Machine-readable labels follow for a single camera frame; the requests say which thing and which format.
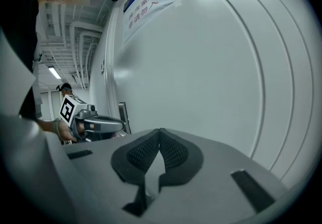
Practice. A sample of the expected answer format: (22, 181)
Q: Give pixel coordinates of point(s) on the taped paper door sign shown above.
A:
(148, 11)

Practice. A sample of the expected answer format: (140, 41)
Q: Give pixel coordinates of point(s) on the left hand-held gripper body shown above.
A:
(70, 109)

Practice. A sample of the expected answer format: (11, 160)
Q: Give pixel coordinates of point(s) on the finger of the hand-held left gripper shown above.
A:
(108, 124)

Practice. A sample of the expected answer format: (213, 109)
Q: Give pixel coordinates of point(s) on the person's left forearm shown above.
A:
(45, 124)

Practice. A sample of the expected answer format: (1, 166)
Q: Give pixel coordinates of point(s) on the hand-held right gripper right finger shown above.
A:
(213, 182)

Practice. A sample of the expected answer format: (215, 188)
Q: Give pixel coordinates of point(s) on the person's left hand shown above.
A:
(68, 135)

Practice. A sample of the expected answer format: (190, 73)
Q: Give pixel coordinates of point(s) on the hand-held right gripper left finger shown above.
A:
(105, 180)

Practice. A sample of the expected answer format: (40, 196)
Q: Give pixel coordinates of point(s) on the ceiling light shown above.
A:
(54, 72)

